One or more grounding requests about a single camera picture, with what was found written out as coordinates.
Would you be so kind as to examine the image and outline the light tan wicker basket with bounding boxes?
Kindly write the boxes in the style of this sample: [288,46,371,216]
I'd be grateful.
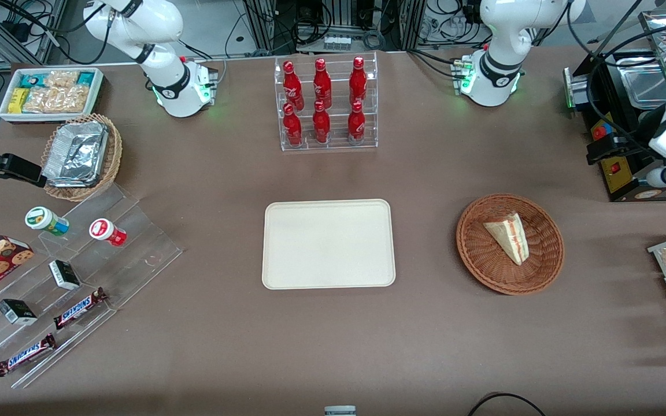
[41,113,123,202]

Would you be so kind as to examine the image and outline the green lidded snack cup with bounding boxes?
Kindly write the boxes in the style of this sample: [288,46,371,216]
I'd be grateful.
[25,206,71,237]

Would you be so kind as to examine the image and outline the aluminium foil container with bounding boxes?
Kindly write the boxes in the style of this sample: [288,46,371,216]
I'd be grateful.
[42,121,109,189]

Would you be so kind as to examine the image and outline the yellow snack packet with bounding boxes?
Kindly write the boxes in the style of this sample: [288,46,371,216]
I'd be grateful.
[8,88,31,114]

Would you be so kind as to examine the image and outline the triangular sandwich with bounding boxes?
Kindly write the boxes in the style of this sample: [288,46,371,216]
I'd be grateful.
[483,212,527,266]

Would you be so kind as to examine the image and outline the red cola bottle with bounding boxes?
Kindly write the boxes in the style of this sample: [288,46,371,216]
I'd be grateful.
[349,56,368,106]
[283,104,304,147]
[312,101,331,144]
[313,58,332,109]
[347,101,367,143]
[283,61,304,111]

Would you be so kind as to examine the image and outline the clear acrylic bottle rack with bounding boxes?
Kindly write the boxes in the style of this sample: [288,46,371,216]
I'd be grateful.
[274,52,379,152]

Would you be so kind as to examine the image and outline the black food warmer appliance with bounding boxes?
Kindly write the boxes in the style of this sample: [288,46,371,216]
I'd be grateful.
[573,9,666,203]

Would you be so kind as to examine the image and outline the white rectangular snack bin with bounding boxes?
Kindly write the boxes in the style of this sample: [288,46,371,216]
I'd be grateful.
[0,68,105,124]

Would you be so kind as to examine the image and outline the large clear cracker bag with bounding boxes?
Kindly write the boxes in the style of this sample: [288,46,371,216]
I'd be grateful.
[23,85,90,114]

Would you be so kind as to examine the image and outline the stainless steel pan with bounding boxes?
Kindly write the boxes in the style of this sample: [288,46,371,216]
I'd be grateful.
[621,67,666,111]

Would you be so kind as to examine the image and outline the small black carton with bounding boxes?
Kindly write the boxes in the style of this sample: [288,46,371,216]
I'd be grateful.
[49,260,82,291]
[0,299,39,326]

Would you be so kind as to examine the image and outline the black cable loop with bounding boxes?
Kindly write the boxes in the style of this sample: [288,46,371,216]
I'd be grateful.
[467,392,547,416]

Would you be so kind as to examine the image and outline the small clear cracker bag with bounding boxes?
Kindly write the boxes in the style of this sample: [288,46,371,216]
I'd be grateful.
[44,70,80,89]

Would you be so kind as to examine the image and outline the Snickers chocolate bar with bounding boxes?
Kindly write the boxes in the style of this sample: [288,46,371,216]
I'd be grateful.
[0,333,58,378]
[53,287,109,331]

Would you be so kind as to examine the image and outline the grey box with green light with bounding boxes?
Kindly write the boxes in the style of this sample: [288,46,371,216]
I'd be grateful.
[563,67,578,118]

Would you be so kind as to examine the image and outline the cream rectangular tray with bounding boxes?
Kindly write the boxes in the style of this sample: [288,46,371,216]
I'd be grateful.
[262,199,396,289]

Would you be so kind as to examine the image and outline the red lidded snack cup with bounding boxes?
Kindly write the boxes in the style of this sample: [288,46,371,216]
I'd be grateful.
[89,218,128,248]

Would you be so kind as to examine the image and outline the round brown wicker basket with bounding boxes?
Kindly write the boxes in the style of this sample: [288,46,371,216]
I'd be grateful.
[456,194,565,296]

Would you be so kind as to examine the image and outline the clear acrylic step display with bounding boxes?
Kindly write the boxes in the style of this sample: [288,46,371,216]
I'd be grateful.
[0,184,184,389]

